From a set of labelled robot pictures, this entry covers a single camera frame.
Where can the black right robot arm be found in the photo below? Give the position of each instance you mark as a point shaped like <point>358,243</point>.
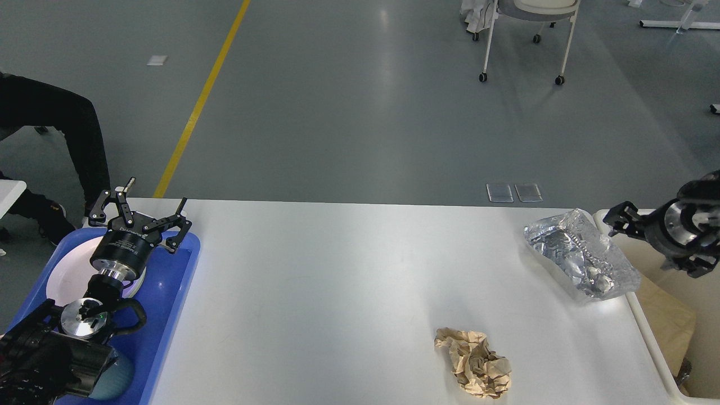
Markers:
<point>703,189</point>

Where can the dark green mug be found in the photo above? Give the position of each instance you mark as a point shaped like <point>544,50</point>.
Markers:
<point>116,379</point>

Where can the white office chair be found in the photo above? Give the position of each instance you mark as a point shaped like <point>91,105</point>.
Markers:
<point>545,12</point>

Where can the brown paper bag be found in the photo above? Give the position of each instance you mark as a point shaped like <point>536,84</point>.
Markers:
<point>671,321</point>

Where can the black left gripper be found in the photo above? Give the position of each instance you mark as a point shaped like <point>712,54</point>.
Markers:
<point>124,250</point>

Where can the clear plastic bag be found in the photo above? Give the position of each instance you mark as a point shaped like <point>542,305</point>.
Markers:
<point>586,263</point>

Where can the white stand base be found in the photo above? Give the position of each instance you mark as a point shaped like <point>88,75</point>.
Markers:
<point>687,22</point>

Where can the blue plastic tray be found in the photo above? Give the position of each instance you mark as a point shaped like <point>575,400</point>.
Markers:
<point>162,294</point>

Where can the white paper scrap on floor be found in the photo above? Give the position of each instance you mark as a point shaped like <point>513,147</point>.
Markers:
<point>157,60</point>

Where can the white plastic bin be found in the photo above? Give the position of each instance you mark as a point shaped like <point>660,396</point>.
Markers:
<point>697,382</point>

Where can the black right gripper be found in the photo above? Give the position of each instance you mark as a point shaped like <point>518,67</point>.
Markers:
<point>685,232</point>

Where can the brown paper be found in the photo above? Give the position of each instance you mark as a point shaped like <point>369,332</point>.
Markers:
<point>479,371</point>

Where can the black sneaker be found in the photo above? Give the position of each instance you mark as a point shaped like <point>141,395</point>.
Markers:
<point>53,224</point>

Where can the pink plate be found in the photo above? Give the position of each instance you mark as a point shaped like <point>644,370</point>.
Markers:
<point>77,274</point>

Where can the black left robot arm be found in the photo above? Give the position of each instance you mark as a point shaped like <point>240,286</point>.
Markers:
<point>96,326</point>

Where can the person in white trousers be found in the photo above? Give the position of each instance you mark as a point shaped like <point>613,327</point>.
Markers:
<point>478,15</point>

